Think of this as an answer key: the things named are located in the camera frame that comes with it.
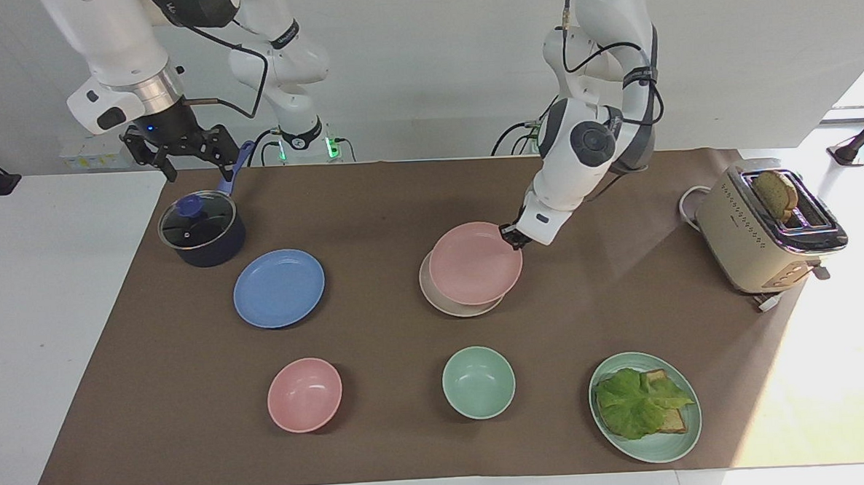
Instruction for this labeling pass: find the beige plate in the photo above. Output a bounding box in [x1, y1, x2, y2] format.
[418, 248, 507, 320]

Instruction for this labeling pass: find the green lettuce leaf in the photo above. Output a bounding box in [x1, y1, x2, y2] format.
[594, 366, 697, 441]

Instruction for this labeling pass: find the dark blue pot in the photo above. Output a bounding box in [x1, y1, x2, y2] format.
[154, 140, 262, 270]

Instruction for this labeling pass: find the blue plate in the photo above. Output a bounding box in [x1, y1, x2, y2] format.
[231, 247, 328, 331]

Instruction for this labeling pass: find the glass lid with blue knob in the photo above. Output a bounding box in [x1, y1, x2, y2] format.
[157, 190, 239, 252]

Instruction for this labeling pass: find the green bowl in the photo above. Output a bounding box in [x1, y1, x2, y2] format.
[440, 344, 518, 422]

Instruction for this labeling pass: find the pink bowl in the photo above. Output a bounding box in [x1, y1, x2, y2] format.
[265, 357, 345, 435]

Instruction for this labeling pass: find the green plate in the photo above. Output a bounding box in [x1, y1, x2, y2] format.
[587, 349, 704, 467]

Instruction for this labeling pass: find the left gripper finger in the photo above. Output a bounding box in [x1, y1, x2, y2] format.
[498, 222, 531, 252]

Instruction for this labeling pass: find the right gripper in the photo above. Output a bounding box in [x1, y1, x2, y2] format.
[120, 95, 244, 188]

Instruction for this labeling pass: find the toast slice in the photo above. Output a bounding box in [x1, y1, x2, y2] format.
[643, 368, 690, 436]

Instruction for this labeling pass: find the white toaster cable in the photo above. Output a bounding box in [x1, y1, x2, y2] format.
[677, 184, 716, 230]

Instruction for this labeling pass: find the black cable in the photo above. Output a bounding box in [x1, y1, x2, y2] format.
[246, 128, 284, 169]
[146, 0, 272, 125]
[489, 97, 562, 157]
[558, 0, 667, 133]

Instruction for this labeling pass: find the brown bread slice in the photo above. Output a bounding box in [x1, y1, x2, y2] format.
[753, 169, 801, 223]

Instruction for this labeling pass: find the beige toaster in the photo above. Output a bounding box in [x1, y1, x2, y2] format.
[693, 159, 851, 299]

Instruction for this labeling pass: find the pink plate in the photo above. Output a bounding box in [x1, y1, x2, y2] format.
[427, 220, 526, 308]

